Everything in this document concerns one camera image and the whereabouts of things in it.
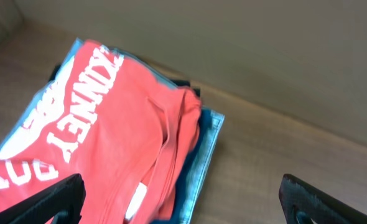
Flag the blue button shirt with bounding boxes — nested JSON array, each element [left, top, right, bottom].
[[151, 109, 211, 224]]

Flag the light grey folded garment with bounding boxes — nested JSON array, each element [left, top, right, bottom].
[[0, 39, 225, 224]]

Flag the red t-shirt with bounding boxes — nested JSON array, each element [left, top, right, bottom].
[[0, 40, 202, 223]]

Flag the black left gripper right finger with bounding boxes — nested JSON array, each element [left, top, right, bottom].
[[279, 174, 367, 224]]

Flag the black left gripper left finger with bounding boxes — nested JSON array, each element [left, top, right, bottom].
[[0, 174, 86, 224]]

